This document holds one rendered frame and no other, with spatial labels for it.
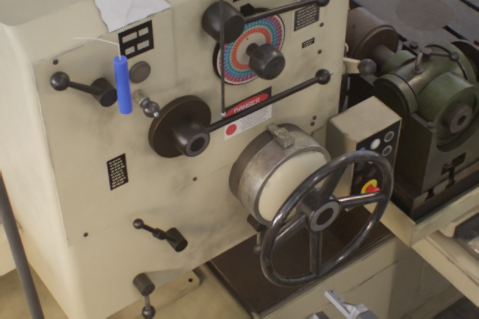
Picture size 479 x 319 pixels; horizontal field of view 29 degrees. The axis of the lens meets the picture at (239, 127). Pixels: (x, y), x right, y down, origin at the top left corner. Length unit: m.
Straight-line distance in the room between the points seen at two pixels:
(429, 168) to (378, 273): 0.66
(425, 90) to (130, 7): 1.00
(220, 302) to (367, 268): 0.51
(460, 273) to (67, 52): 1.56
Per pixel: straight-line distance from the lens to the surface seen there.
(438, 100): 2.43
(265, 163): 2.06
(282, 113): 2.12
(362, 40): 2.59
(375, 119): 2.26
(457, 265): 2.83
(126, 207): 1.99
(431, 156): 2.48
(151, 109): 1.75
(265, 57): 1.84
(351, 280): 2.99
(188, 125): 1.86
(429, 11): 3.22
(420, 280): 3.36
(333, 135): 2.26
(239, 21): 1.77
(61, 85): 1.63
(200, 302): 2.79
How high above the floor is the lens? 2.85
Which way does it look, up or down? 43 degrees down
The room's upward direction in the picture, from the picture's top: straight up
